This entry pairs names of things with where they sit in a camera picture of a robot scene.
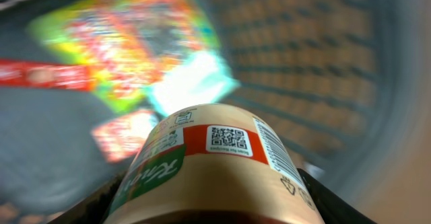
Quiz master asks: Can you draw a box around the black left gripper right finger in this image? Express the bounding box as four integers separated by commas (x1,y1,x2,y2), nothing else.
297,168,376,224

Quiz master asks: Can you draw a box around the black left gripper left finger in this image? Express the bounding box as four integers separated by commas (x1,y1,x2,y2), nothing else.
48,172,125,224

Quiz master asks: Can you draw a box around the small red-white snack packet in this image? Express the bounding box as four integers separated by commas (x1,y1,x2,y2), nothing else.
91,108,159,163

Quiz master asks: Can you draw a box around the green-lidded Knorr jar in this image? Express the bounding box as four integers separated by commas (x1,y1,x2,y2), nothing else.
106,104,323,223

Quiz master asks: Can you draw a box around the red chocolate bar wrapper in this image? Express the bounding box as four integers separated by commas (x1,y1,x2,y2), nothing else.
1,59,96,91

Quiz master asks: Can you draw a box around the teal wet wipes pack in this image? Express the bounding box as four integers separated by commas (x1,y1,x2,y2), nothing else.
147,50,240,116

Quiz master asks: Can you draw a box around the Haribo gummy candy bag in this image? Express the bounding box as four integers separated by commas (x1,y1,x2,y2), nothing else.
28,0,220,113

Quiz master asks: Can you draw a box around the grey plastic shopping basket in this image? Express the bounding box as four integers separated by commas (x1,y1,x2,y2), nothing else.
1,0,430,223

